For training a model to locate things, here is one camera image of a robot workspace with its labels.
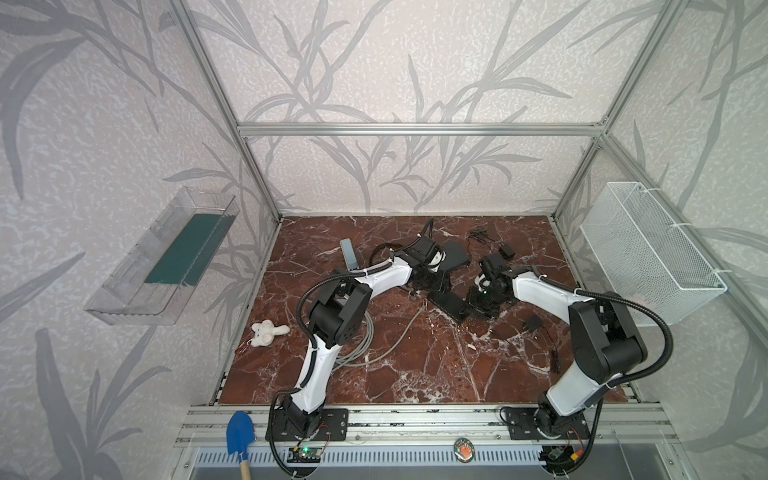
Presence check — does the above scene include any black ribbed router box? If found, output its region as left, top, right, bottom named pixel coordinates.
left=427, top=291, right=471, bottom=325

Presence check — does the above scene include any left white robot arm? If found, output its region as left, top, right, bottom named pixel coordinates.
left=266, top=235, right=447, bottom=441

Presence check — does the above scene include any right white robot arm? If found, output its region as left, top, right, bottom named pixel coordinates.
left=467, top=254, right=674, bottom=439

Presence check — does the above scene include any grey phone slab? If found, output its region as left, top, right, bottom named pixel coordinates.
left=340, top=238, right=359, bottom=270

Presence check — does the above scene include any white plush toy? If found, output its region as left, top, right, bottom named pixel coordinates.
left=248, top=319, right=290, bottom=347

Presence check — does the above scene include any green circuit board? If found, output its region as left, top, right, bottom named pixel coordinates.
left=287, top=446, right=324, bottom=464

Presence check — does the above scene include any blue shovel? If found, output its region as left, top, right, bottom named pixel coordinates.
left=226, top=411, right=255, bottom=480

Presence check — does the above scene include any dark grey network switch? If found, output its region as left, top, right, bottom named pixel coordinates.
left=438, top=241, right=471, bottom=272

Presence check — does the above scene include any grey ethernet cable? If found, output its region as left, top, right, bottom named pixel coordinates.
left=332, top=302, right=430, bottom=370

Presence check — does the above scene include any white wire mesh basket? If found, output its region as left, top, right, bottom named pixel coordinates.
left=581, top=182, right=727, bottom=325

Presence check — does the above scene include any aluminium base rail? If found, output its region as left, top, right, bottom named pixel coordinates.
left=174, top=403, right=679, bottom=447

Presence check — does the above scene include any clear plastic wall bin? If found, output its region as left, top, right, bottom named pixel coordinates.
left=85, top=187, right=240, bottom=326

